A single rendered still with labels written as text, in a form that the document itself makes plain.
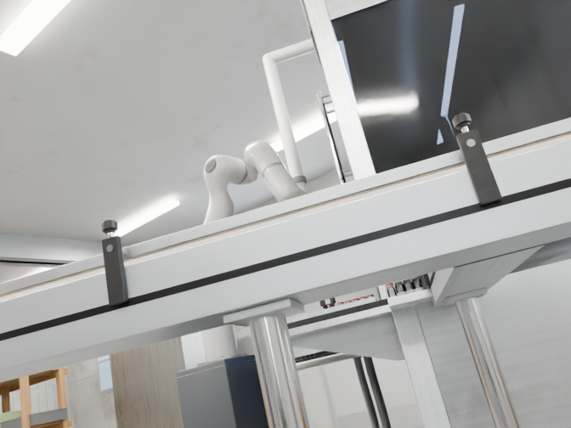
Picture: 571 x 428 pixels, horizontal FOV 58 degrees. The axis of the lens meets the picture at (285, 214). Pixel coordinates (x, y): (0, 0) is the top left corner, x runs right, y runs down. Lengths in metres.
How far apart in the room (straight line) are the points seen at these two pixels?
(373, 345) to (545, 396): 0.45
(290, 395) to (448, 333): 0.82
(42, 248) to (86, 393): 3.67
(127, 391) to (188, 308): 6.04
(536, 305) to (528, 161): 0.85
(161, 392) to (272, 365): 5.58
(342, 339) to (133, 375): 5.19
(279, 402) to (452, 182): 0.34
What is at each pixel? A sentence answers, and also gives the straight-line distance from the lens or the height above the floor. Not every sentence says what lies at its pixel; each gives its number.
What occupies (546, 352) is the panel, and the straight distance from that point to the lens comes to 1.46.
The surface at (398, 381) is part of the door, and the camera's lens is 5.90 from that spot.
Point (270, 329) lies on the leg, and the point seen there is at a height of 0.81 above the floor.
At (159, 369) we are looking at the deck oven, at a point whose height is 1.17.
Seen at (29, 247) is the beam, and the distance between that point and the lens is 6.93.
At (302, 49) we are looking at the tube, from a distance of 3.04.
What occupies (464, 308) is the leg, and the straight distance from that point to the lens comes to 1.22.
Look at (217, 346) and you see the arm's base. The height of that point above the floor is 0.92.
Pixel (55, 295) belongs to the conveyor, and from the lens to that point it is 0.76.
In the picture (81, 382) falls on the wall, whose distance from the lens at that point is 10.02.
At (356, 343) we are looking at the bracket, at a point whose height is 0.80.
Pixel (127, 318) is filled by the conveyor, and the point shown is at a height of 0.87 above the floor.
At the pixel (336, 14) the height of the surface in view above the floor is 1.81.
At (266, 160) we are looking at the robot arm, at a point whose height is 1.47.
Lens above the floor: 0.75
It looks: 18 degrees up
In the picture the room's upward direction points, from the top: 13 degrees counter-clockwise
